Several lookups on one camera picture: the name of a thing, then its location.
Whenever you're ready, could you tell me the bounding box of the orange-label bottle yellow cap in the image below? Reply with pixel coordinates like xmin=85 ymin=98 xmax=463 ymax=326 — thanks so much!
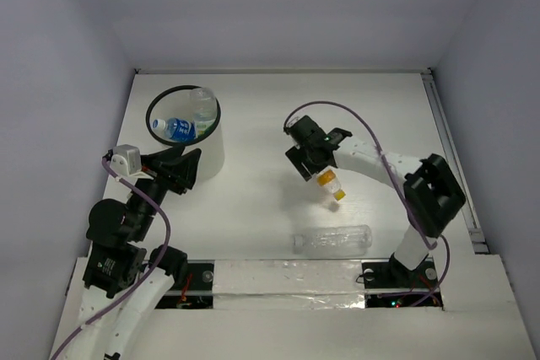
xmin=316 ymin=169 xmax=346 ymax=201

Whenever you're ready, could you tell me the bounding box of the blue-label bottle white cap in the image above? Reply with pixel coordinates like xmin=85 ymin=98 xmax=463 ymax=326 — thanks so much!
xmin=151 ymin=117 xmax=196 ymax=142

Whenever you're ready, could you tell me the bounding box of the green-white label clear bottle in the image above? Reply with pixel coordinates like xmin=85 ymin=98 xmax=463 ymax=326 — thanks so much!
xmin=190 ymin=88 xmax=217 ymax=137

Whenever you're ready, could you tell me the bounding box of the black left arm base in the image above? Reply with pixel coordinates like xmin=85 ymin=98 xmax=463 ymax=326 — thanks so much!
xmin=155 ymin=261 xmax=214 ymax=309

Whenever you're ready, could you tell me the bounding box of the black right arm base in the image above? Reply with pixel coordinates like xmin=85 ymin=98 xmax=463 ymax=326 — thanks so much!
xmin=355 ymin=260 xmax=443 ymax=309

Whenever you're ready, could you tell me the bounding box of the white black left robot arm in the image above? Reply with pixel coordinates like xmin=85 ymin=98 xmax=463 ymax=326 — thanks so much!
xmin=51 ymin=144 xmax=202 ymax=359

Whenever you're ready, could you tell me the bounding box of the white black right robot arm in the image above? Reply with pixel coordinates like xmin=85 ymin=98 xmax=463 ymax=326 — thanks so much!
xmin=284 ymin=116 xmax=466 ymax=286

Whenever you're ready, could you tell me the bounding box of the white bin with black rim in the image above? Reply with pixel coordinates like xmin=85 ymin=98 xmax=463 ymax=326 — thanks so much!
xmin=144 ymin=85 xmax=224 ymax=181

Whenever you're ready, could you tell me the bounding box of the clear unlabelled plastic bottle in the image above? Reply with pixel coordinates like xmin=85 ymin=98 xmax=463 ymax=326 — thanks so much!
xmin=293 ymin=224 xmax=372 ymax=259

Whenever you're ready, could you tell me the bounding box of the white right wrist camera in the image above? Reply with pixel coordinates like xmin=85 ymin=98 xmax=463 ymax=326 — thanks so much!
xmin=283 ymin=116 xmax=300 ymax=134

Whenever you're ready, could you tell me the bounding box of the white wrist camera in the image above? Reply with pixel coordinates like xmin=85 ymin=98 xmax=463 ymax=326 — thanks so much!
xmin=283 ymin=116 xmax=300 ymax=134
xmin=102 ymin=144 xmax=149 ymax=179

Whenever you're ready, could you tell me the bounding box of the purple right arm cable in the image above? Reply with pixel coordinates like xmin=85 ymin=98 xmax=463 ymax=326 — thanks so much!
xmin=284 ymin=100 xmax=451 ymax=307

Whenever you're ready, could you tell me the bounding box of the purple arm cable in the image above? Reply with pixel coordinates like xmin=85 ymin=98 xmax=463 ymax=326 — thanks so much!
xmin=49 ymin=156 xmax=172 ymax=360
xmin=284 ymin=100 xmax=451 ymax=307

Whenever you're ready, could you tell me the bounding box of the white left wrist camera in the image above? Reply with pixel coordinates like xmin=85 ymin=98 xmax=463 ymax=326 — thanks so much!
xmin=102 ymin=144 xmax=149 ymax=179

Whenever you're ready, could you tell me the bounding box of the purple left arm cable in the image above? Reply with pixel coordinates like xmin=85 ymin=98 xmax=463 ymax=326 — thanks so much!
xmin=49 ymin=156 xmax=172 ymax=360

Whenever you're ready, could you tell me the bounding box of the aluminium rail on right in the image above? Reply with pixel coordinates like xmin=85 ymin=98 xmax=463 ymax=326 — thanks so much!
xmin=420 ymin=69 xmax=491 ymax=255

